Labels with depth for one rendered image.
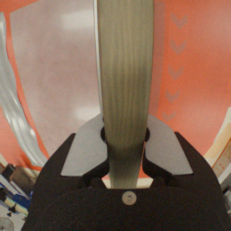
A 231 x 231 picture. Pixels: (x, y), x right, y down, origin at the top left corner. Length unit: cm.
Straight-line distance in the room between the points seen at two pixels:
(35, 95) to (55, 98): 4
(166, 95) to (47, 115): 21
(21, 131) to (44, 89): 12
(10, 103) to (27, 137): 8
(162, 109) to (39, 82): 21
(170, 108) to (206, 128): 10
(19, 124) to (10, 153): 16
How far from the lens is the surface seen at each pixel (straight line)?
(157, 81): 17
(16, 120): 28
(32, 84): 22
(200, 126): 25
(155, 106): 18
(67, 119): 20
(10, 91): 25
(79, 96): 18
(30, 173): 45
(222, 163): 37
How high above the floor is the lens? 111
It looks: 63 degrees down
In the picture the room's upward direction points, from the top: 175 degrees counter-clockwise
